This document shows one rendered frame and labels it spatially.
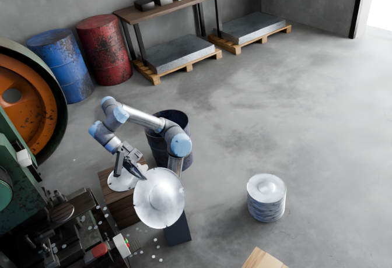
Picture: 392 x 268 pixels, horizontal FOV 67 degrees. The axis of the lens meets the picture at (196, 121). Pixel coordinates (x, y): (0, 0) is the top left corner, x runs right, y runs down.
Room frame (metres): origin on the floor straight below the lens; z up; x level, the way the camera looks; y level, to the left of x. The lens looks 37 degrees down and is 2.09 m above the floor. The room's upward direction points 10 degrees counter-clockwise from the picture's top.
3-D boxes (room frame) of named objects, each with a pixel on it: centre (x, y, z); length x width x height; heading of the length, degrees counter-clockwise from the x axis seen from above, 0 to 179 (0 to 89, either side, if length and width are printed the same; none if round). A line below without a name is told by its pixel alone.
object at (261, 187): (1.44, -0.45, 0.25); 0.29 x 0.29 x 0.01
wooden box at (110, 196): (1.69, 0.64, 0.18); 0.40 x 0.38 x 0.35; 109
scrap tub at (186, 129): (2.16, 0.27, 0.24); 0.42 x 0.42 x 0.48
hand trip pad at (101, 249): (0.83, 0.58, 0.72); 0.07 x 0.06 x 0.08; 117
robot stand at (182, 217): (1.33, 0.28, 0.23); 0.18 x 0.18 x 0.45; 8
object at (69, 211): (1.10, 0.78, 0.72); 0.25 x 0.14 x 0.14; 117
